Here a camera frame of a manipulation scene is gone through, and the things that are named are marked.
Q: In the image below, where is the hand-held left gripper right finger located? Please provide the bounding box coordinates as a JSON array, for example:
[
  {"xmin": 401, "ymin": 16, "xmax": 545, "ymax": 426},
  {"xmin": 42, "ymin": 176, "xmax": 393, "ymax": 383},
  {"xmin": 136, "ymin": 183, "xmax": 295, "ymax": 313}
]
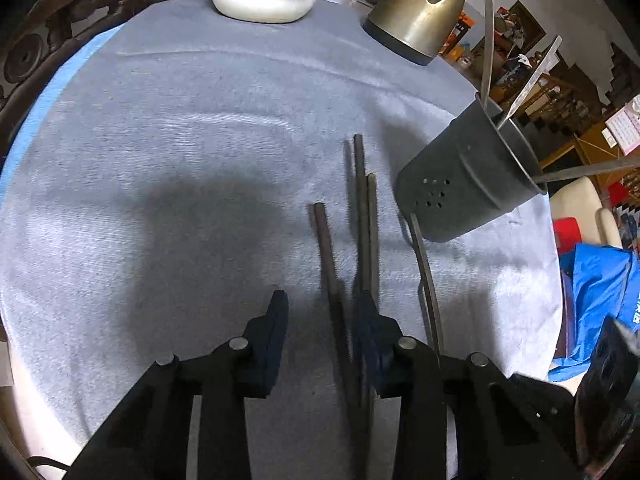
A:
[{"xmin": 351, "ymin": 295, "xmax": 576, "ymax": 480}]

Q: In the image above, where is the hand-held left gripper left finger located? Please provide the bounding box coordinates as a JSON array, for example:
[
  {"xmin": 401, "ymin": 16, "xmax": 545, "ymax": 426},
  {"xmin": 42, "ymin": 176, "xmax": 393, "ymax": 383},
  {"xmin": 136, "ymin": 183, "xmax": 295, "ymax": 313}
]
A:
[{"xmin": 62, "ymin": 289, "xmax": 291, "ymax": 480}]

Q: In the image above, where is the dark metal utensil holder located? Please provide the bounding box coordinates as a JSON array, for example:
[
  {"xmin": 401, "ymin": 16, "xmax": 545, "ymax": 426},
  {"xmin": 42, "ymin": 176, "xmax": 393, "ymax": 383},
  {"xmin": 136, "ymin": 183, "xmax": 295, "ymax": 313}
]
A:
[{"xmin": 395, "ymin": 92, "xmax": 549, "ymax": 243}]

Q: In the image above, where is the red plastic chair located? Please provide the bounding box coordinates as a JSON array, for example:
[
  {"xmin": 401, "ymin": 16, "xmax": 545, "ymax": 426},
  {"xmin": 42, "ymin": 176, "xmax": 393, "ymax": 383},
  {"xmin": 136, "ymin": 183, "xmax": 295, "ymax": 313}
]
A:
[{"xmin": 552, "ymin": 217, "xmax": 583, "ymax": 256}]

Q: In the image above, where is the beige chair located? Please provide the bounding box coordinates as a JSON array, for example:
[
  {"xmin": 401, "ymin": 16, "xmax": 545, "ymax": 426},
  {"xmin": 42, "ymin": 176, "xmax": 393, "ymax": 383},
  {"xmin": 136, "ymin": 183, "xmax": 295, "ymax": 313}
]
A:
[{"xmin": 549, "ymin": 180, "xmax": 623, "ymax": 250}]

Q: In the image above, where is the grey felt tablecloth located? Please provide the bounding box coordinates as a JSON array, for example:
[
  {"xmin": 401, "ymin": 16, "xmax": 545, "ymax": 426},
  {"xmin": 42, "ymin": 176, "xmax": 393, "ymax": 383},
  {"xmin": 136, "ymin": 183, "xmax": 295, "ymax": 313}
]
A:
[{"xmin": 0, "ymin": 0, "xmax": 563, "ymax": 466}]

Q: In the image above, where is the wooden stair railing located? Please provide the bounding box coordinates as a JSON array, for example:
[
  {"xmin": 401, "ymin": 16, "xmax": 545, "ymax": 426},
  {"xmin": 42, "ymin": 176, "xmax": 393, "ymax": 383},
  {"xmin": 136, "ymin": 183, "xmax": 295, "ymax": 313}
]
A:
[{"xmin": 500, "ymin": 45, "xmax": 640, "ymax": 161}]

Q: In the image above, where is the brass electric kettle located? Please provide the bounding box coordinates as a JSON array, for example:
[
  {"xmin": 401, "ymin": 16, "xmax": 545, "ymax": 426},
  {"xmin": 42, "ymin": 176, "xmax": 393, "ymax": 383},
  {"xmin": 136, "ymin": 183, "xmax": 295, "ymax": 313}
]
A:
[{"xmin": 362, "ymin": 0, "xmax": 467, "ymax": 67}]

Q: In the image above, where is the blue table cover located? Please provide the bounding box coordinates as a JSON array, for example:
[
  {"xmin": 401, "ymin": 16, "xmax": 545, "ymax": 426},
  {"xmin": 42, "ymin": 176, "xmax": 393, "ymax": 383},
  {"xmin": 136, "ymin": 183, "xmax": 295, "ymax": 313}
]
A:
[{"xmin": 0, "ymin": 25, "xmax": 123, "ymax": 196}]

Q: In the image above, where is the carved dark wooden sideboard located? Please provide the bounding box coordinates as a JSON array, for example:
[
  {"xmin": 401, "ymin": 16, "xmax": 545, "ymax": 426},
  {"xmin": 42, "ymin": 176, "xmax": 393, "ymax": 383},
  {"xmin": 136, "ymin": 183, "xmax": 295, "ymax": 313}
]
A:
[{"xmin": 0, "ymin": 0, "xmax": 216, "ymax": 126}]

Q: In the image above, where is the black cable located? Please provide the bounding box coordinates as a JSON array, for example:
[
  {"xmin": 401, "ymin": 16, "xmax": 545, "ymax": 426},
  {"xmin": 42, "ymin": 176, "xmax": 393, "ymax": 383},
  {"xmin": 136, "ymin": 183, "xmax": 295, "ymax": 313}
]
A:
[{"xmin": 27, "ymin": 455, "xmax": 71, "ymax": 472}]

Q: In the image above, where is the pink wall calendar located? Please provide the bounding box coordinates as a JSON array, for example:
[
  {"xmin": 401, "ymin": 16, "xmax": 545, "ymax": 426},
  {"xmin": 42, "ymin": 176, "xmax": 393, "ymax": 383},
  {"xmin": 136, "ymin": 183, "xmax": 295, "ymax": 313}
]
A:
[{"xmin": 602, "ymin": 107, "xmax": 640, "ymax": 156}]

